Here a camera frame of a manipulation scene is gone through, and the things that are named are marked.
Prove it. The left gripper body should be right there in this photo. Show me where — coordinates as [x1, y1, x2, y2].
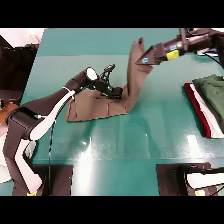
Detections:
[99, 82, 125, 100]

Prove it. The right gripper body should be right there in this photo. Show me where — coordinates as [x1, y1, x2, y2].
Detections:
[134, 40, 183, 66]

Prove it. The brown T-shirt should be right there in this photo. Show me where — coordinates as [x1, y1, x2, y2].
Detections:
[64, 37, 155, 123]

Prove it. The red garment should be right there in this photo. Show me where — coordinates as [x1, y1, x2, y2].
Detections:
[183, 83, 212, 139]

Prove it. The dark green garment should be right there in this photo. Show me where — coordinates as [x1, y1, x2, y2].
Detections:
[192, 74, 224, 133]

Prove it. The white garment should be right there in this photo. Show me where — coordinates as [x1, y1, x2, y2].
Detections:
[189, 83, 224, 140]

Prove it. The black cable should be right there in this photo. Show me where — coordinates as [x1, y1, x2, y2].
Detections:
[47, 121, 56, 197]

